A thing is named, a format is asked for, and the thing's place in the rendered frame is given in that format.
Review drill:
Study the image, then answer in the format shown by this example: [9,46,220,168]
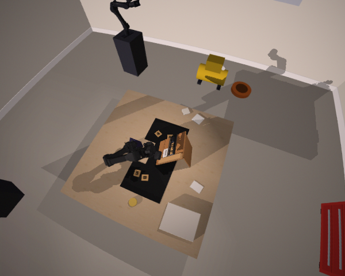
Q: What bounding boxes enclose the yellow flat disc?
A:
[129,198,137,207]

